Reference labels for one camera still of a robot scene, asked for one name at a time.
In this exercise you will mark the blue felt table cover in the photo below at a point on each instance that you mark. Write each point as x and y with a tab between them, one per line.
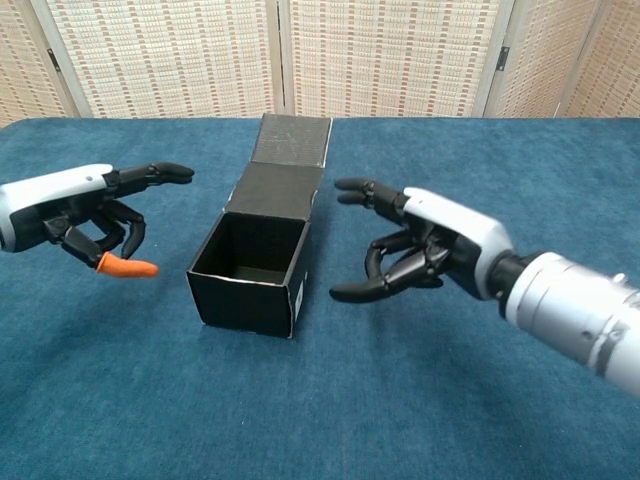
350	400

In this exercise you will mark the black cardboard box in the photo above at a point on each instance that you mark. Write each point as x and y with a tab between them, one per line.
240	300

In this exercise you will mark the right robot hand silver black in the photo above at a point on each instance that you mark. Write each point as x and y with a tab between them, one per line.
460	225

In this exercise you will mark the woven bamboo screen panel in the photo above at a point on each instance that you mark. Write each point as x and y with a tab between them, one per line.
20	60
165	55
545	50
390	55
620	60

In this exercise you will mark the left robot hand orange thumbtip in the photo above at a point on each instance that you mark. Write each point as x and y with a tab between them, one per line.
50	205

